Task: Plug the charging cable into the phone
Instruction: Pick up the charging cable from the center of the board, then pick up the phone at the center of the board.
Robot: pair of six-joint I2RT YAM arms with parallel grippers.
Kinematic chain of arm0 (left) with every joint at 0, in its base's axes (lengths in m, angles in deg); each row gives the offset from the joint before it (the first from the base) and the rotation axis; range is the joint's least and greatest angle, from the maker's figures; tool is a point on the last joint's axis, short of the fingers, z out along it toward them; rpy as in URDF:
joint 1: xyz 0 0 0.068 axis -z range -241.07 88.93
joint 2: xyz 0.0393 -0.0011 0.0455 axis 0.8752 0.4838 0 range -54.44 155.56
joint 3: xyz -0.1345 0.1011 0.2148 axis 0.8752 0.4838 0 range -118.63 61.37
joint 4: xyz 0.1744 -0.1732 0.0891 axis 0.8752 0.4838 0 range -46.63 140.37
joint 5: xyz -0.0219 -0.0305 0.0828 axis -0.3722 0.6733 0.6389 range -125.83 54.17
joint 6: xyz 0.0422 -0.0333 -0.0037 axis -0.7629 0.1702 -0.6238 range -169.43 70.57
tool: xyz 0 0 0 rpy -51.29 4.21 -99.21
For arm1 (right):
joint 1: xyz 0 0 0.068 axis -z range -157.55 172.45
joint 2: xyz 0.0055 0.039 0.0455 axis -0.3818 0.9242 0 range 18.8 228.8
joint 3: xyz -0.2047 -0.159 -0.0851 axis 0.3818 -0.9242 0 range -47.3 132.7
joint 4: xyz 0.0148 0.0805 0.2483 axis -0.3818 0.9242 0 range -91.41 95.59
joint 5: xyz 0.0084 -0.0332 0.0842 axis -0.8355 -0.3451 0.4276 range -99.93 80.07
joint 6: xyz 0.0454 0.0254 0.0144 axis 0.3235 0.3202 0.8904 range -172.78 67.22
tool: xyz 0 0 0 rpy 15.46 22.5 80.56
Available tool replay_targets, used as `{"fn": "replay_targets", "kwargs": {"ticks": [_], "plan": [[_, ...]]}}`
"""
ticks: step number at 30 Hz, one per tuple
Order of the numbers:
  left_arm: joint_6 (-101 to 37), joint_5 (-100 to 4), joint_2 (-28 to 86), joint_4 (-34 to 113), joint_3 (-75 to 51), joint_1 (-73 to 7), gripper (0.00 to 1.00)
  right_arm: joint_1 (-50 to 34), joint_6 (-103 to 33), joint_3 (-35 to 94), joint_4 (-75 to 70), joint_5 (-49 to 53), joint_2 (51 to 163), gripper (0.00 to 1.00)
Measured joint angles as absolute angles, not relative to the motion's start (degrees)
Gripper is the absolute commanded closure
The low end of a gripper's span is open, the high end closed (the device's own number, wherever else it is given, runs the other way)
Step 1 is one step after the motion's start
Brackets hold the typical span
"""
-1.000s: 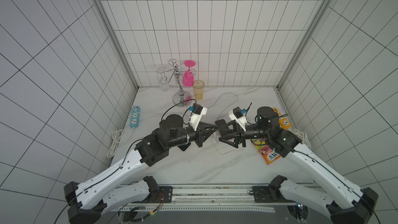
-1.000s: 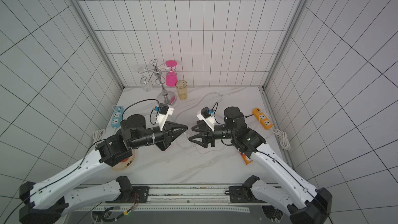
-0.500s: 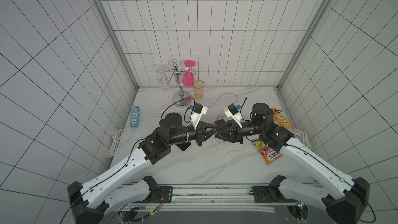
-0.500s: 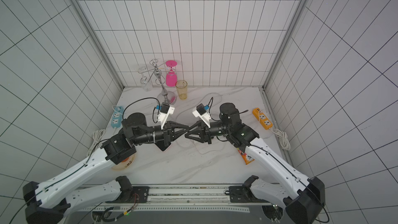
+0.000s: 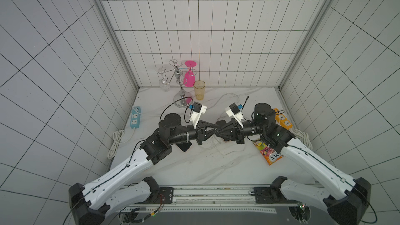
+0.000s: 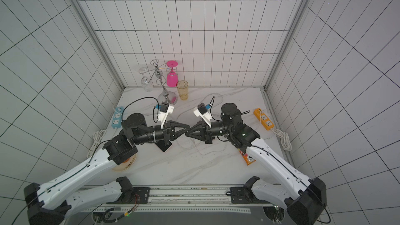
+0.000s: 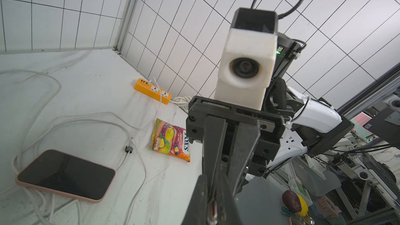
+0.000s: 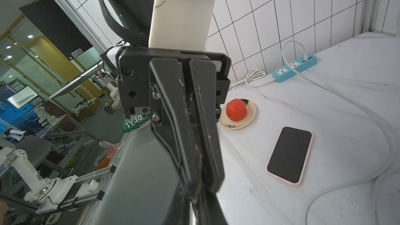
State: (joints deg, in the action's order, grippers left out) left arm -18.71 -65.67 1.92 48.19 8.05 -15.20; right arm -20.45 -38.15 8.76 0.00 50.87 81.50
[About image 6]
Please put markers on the black phone pink case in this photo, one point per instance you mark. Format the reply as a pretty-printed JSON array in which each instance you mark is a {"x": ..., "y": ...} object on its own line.
[{"x": 163, "y": 147}]

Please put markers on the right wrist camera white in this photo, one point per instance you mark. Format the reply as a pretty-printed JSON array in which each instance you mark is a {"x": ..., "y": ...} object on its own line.
[{"x": 203, "y": 111}]

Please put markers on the metal base rail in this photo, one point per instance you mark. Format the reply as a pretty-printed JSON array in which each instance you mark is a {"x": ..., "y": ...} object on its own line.
[{"x": 191, "y": 198}]

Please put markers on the amber plastic cup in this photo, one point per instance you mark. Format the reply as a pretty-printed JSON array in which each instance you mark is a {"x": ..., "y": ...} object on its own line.
[{"x": 183, "y": 89}]

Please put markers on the blue power strip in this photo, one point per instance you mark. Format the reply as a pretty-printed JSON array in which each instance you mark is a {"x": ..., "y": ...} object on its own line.
[{"x": 117, "y": 117}]

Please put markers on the candy snack bag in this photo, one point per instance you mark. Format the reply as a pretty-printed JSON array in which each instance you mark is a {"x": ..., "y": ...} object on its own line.
[{"x": 248, "y": 159}]

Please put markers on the beige plate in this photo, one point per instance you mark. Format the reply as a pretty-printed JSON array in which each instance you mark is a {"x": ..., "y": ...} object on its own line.
[{"x": 126, "y": 164}]

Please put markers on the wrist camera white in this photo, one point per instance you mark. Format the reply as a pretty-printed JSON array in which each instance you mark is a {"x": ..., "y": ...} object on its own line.
[
  {"x": 164, "y": 109},
  {"x": 203, "y": 111}
]

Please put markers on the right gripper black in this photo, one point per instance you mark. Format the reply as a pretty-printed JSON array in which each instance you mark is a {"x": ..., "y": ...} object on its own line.
[{"x": 208, "y": 130}]

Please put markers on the orange power strip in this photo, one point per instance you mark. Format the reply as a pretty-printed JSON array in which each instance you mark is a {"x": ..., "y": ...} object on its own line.
[{"x": 263, "y": 119}]

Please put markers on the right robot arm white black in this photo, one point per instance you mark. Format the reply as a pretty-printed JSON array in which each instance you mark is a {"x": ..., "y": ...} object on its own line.
[{"x": 303, "y": 198}]

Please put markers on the silver glass holder stand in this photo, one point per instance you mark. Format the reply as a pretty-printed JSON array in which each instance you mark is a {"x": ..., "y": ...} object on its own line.
[{"x": 166, "y": 95}]

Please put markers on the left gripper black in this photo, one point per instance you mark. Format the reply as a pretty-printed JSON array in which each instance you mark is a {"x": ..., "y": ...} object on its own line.
[{"x": 170, "y": 134}]

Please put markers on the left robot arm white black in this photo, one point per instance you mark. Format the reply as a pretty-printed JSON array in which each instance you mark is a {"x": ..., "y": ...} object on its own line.
[{"x": 50, "y": 203}]

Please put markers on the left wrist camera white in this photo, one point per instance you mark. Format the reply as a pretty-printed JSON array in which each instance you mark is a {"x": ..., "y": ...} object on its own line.
[{"x": 164, "y": 109}]

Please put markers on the clear wine glass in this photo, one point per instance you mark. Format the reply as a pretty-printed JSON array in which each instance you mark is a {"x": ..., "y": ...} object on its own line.
[{"x": 145, "y": 81}]

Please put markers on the pink wine glass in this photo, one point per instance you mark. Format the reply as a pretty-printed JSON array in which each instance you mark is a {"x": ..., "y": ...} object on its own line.
[{"x": 172, "y": 77}]

